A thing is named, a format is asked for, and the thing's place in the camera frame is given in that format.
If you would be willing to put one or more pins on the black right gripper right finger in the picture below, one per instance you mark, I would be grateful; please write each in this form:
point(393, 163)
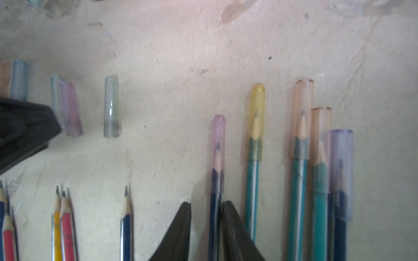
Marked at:
point(237, 243)

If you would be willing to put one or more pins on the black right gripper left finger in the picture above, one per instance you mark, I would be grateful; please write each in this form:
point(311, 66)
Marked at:
point(176, 242)

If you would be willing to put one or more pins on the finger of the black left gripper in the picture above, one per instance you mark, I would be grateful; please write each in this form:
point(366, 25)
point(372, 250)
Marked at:
point(26, 129)

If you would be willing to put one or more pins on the pink purple pencil cap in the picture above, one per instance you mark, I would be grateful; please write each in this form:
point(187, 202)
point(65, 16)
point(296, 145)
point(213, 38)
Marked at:
point(70, 107)

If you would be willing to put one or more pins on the orange clear pencil cap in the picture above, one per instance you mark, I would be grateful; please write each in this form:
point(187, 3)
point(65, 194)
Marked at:
point(5, 79)

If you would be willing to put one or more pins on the blue pencil orange cap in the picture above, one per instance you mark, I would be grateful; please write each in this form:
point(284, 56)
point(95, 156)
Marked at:
point(3, 210)

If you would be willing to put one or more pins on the clear greenish pencil cap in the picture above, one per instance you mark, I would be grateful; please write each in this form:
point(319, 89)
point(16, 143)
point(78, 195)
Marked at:
point(111, 107)

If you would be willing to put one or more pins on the red pencil purple cap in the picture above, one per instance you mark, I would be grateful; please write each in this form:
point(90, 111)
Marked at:
point(68, 235)

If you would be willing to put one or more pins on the yellow striped pencil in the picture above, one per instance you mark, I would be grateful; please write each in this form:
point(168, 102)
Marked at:
point(56, 247)

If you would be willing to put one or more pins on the red pencil blue cap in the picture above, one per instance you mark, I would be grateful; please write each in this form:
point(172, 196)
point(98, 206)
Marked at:
point(8, 239)

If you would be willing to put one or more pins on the blue pencil violet cap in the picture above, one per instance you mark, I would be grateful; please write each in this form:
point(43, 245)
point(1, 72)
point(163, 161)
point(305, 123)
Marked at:
point(217, 168)

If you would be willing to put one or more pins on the green pencil yellow cap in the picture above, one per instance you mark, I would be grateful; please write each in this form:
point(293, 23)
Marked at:
point(254, 155)

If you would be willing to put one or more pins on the green pencil orange cap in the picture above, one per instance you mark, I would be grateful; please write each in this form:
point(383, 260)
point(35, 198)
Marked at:
point(320, 154)
point(300, 137)

